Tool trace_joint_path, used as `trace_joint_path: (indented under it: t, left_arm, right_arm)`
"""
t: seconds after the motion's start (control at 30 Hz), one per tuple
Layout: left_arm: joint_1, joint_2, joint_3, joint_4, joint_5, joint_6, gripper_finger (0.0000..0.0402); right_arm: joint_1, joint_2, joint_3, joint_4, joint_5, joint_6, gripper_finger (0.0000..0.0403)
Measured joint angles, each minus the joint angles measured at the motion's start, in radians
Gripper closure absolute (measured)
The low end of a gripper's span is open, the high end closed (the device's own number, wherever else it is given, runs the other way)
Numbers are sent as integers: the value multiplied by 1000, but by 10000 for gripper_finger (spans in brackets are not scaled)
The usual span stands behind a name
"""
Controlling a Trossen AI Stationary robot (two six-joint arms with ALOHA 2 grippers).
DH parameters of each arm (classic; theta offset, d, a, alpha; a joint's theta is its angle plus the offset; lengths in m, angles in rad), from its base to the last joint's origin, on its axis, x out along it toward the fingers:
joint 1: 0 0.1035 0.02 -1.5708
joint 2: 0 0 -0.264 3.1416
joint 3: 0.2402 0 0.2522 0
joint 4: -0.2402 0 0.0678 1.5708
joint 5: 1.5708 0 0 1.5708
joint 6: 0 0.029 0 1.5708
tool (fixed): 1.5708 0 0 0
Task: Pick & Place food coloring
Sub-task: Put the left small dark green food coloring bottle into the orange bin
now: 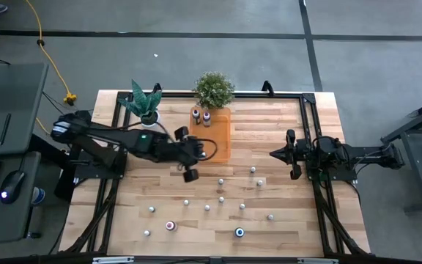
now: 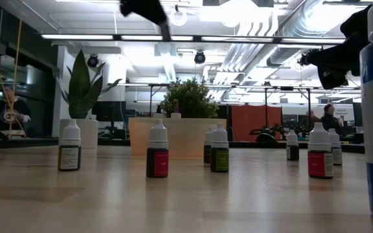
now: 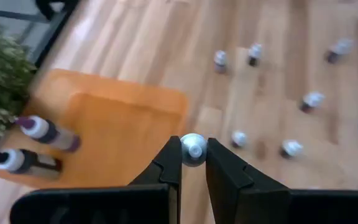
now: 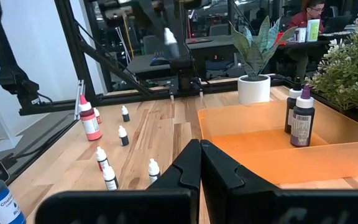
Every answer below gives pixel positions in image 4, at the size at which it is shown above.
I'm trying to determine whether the black office desk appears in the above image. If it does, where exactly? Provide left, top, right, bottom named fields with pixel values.
left=185, top=33, right=334, bottom=78

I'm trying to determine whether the aluminium frame rail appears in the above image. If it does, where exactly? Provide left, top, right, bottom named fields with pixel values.
left=73, top=79, right=85, bottom=121

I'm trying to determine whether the small white box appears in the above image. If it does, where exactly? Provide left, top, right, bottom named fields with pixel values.
left=294, top=27, right=307, bottom=43

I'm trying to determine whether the grey office chair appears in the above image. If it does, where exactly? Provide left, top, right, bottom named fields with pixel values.
left=208, top=24, right=230, bottom=37
left=142, top=34, right=165, bottom=56

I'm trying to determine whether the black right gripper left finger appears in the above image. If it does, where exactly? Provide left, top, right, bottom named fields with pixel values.
left=35, top=139, right=202, bottom=224

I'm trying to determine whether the black computer mouse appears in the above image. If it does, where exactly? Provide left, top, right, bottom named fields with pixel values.
left=149, top=57, right=170, bottom=67

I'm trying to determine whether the green and white carton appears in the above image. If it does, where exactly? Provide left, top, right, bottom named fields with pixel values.
left=306, top=19, right=321, bottom=42

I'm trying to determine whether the bushy green potted plant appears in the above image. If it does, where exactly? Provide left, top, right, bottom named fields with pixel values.
left=306, top=18, right=358, bottom=131

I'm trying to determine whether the large purple food coloring bottle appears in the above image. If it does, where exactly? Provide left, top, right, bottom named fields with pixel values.
left=290, top=83, right=316, bottom=148

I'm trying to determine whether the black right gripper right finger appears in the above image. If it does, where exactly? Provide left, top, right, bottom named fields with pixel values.
left=200, top=139, right=358, bottom=224

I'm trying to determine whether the dark grey desk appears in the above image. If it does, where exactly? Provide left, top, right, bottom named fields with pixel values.
left=125, top=53, right=198, bottom=81

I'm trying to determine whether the black laptop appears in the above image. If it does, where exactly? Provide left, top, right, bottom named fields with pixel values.
left=323, top=15, right=353, bottom=34

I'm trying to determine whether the small black label dropper bottle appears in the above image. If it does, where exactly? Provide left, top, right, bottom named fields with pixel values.
left=147, top=158, right=162, bottom=184

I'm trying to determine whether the black aluminium rig frame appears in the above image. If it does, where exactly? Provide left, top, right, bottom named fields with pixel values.
left=0, top=0, right=295, bottom=118

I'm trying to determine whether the small red label dropper bottle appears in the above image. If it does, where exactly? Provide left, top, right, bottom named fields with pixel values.
left=95, top=146, right=110, bottom=172

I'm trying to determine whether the large black food coloring bottle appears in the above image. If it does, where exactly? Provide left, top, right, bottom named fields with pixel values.
left=283, top=77, right=304, bottom=135

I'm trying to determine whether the green snake plant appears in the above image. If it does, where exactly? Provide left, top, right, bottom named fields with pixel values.
left=229, top=15, right=298, bottom=80

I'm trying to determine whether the person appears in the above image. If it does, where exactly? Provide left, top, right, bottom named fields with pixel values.
left=286, top=0, right=326, bottom=35

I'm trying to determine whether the orange translucent plastic tray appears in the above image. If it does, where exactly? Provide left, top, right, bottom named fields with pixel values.
left=196, top=98, right=358, bottom=186

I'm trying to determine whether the white round plant pot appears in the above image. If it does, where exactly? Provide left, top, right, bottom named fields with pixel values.
left=237, top=74, right=272, bottom=106

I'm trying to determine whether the small green label dropper bottle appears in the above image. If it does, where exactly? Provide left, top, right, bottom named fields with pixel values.
left=102, top=166, right=120, bottom=192

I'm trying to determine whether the small orange label dropper bottle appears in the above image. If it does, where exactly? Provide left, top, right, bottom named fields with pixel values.
left=93, top=107, right=103, bottom=125

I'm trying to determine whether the large pink food coloring bottle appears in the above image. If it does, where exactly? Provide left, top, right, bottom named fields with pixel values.
left=78, top=94, right=103, bottom=142

